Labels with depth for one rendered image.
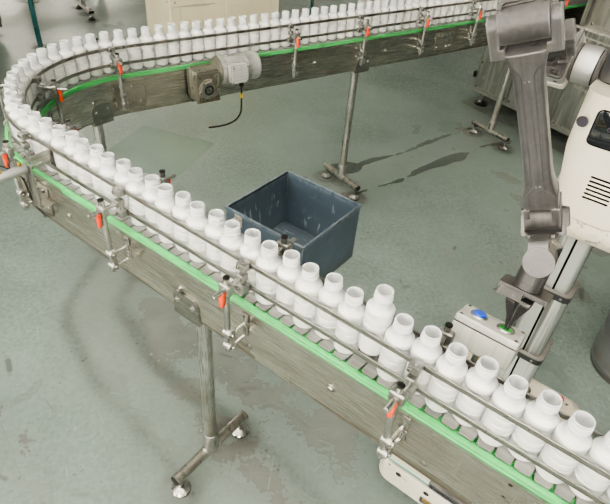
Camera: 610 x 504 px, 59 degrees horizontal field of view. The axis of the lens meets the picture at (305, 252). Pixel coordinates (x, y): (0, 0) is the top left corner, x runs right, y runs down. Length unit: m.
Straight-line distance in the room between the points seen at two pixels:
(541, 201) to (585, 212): 0.39
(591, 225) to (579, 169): 0.15
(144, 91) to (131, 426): 1.44
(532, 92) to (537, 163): 0.14
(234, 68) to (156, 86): 0.36
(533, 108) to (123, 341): 2.08
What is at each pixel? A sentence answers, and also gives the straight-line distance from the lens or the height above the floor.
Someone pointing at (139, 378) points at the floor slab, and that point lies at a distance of 2.48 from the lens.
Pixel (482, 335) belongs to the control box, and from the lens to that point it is 1.20.
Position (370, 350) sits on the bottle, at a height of 1.06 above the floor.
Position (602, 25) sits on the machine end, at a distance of 4.59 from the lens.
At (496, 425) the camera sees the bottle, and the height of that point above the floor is 1.07.
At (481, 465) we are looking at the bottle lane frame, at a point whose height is 0.97.
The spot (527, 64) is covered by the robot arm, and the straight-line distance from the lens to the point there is 0.97.
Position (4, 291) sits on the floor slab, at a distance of 3.05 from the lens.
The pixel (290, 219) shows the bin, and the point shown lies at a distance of 2.01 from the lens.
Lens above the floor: 1.92
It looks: 39 degrees down
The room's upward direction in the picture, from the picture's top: 5 degrees clockwise
